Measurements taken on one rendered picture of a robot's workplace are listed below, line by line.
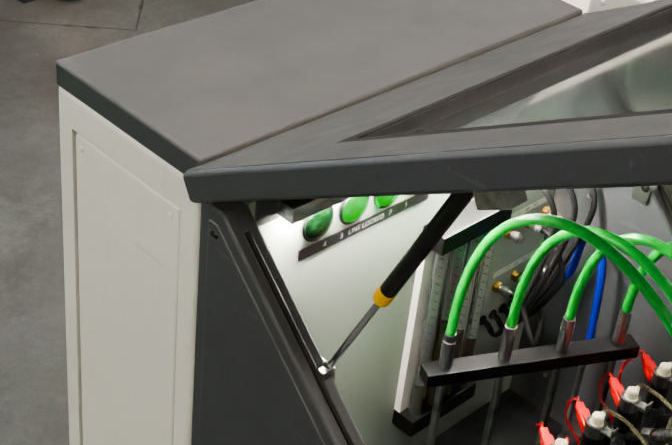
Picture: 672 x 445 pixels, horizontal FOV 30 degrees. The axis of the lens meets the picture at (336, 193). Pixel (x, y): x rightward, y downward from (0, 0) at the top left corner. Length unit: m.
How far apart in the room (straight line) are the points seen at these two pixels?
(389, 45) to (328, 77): 0.13
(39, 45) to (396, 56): 3.37
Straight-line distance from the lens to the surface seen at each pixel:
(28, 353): 3.42
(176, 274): 1.49
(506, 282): 1.93
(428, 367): 1.74
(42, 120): 4.40
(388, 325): 1.73
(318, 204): 1.42
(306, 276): 1.53
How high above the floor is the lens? 2.22
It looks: 33 degrees down
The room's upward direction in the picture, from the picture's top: 6 degrees clockwise
